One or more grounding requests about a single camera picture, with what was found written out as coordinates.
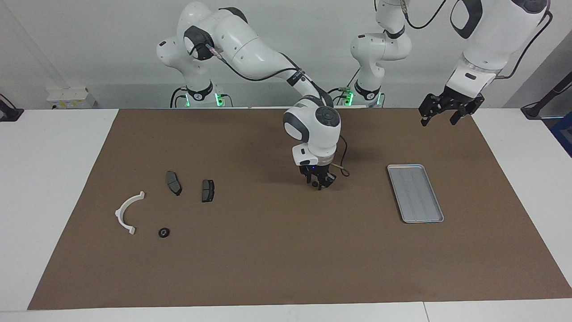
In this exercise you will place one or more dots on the white curved plastic bracket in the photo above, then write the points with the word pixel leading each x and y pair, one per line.
pixel 119 212

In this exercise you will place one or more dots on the silver metal tray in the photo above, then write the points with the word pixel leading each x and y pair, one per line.
pixel 415 192

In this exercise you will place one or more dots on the black flanged bearing gear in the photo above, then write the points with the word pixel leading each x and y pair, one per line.
pixel 164 233

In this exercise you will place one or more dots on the black angled stand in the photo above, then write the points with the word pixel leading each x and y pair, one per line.
pixel 543 103

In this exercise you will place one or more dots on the blue crate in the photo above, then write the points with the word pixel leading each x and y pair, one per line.
pixel 564 134

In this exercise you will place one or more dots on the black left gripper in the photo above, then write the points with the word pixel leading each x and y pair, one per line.
pixel 447 102

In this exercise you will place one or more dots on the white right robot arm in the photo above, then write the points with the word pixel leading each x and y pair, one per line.
pixel 250 44

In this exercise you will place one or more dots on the black clamp stand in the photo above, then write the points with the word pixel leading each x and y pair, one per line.
pixel 10 112

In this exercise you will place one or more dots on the white power strip box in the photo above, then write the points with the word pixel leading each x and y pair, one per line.
pixel 71 97

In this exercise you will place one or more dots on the brown table mat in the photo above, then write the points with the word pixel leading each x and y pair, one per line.
pixel 286 250

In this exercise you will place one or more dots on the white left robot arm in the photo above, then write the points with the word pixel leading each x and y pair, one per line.
pixel 491 36

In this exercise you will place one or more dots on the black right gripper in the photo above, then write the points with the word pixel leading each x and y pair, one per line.
pixel 318 171

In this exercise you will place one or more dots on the rectangular dark brake pad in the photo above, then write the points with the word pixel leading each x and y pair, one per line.
pixel 208 190

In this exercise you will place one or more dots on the curved dark brake pad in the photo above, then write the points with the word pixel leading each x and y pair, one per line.
pixel 173 182

